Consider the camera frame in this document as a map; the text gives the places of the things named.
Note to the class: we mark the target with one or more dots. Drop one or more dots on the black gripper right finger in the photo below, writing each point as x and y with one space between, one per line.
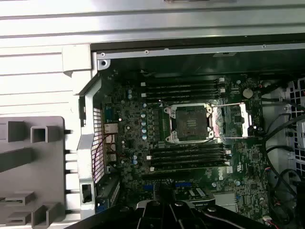
186 214

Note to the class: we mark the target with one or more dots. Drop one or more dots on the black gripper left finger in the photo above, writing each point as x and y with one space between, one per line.
147 214

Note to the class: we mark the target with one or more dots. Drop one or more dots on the metal socket cover frame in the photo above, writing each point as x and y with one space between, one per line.
246 119

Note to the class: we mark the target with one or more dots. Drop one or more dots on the CPU socket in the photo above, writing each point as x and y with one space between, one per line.
190 124

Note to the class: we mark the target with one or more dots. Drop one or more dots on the silver chipset heatsink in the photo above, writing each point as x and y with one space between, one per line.
225 201

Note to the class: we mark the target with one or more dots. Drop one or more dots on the black expansion slot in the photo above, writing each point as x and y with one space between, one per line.
166 177

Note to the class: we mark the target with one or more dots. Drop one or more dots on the black RAM slot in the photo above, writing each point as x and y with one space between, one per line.
186 97
186 86
188 148
188 153
188 158
186 81
188 163
186 91

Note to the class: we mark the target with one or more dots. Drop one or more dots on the green motherboard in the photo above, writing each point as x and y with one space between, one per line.
238 167

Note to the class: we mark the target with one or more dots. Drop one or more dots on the black PC case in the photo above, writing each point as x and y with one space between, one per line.
85 143

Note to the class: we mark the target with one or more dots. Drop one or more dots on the gray parts rack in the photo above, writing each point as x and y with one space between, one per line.
52 167

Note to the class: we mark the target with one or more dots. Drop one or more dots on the round coin battery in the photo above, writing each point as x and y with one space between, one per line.
247 92

